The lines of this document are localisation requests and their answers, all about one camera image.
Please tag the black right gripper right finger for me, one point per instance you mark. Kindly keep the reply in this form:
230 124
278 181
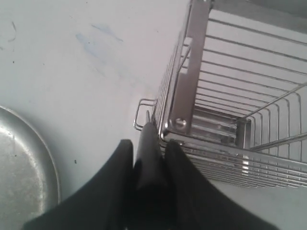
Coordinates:
200 205

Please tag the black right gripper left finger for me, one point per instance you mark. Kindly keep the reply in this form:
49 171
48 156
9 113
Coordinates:
99 204

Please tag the black handled knife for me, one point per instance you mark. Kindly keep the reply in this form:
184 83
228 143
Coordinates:
149 163

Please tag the round stainless steel plate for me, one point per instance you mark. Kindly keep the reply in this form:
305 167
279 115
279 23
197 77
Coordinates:
29 181

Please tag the steel wire utensil rack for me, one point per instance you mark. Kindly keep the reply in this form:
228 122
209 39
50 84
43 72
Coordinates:
234 94

